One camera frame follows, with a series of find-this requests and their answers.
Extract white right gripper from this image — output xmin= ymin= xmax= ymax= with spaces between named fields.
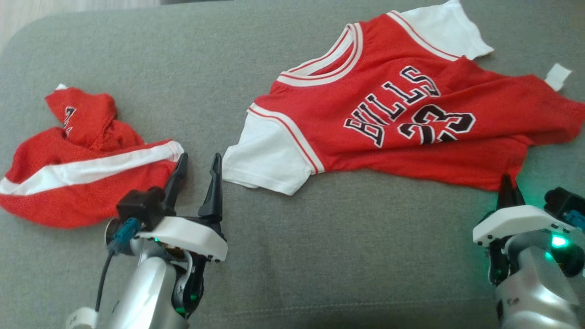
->
xmin=472 ymin=173 xmax=575 ymax=248

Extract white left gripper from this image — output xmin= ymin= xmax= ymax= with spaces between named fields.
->
xmin=136 ymin=152 xmax=229 ymax=263

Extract red shorts with white stripe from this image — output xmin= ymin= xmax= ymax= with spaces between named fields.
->
xmin=0 ymin=84 xmax=185 ymax=229

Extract red white basketball jersey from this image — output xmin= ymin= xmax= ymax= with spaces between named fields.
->
xmin=223 ymin=0 xmax=585 ymax=196

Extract black left camera cable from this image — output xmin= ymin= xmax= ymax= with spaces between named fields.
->
xmin=94 ymin=218 xmax=141 ymax=313

